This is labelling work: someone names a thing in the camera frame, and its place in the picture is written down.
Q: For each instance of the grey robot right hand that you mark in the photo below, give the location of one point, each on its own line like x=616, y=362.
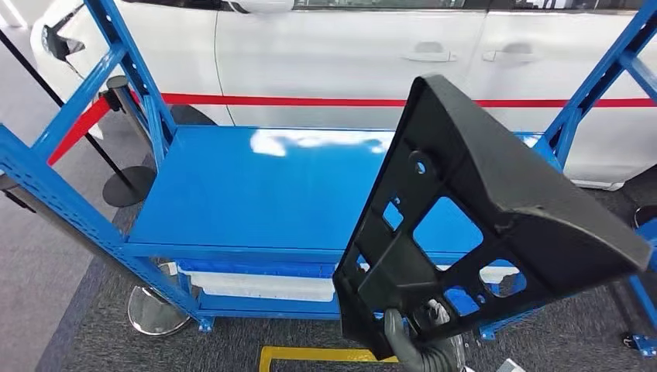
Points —
x=410, y=354

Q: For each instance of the black plastic panel part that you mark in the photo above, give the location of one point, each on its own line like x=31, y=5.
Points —
x=513, y=185

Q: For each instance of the large blue metal shelf rack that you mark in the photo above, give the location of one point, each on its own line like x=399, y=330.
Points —
x=231, y=195

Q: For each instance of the yellow floor tape square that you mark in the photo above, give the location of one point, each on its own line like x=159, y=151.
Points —
x=308, y=353

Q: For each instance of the white plastic crate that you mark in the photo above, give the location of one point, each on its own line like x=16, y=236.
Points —
x=256, y=287
x=492, y=274

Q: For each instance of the blue plastic crate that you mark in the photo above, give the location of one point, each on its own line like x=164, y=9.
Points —
x=256, y=268

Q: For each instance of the blue rack on casters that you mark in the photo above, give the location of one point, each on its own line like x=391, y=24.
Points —
x=648, y=344

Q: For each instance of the red barrier belt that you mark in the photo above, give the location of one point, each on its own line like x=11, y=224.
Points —
x=77, y=131
x=308, y=100

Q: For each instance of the white car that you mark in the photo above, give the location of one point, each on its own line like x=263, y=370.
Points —
x=333, y=51

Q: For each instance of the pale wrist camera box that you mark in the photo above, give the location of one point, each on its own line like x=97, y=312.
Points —
x=510, y=366

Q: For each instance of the stanchion post with chrome base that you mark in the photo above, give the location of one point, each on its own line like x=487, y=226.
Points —
x=154, y=308

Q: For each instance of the stanchion post with belt head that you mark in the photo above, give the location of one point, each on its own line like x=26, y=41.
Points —
x=119, y=90

